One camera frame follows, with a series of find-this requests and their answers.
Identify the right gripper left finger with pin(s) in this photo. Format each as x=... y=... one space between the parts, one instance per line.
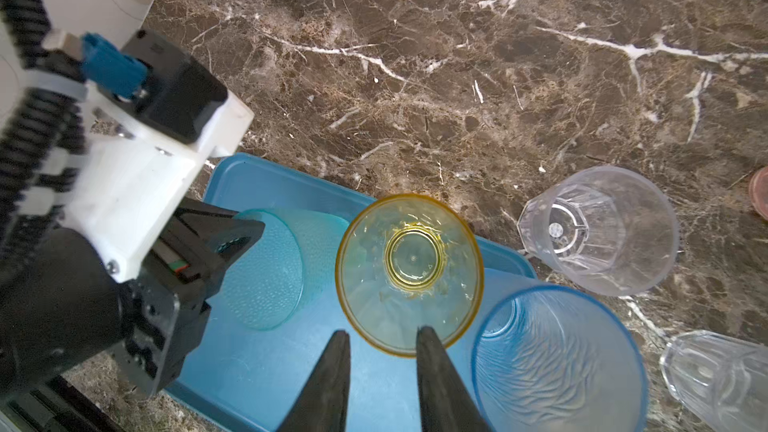
x=322 y=403

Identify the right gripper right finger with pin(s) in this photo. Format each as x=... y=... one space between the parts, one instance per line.
x=445 y=404

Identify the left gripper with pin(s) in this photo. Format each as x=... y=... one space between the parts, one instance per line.
x=61 y=304

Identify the green textured plastic cup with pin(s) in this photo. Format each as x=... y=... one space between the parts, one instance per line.
x=286 y=269

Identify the teal plastic tray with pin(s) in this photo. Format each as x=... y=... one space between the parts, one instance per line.
x=247 y=380

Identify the blue textured plastic cup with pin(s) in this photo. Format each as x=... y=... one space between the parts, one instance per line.
x=551 y=358

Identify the yellow plastic cup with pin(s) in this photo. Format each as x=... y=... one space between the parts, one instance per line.
x=405 y=262

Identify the pink plastic cup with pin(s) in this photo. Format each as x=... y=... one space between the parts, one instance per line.
x=758 y=192

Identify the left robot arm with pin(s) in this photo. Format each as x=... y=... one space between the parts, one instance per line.
x=104 y=127

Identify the clear cup beside blue cup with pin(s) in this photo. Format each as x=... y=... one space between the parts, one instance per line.
x=608 y=229

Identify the clear faceted cup centre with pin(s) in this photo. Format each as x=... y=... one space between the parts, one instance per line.
x=721 y=379

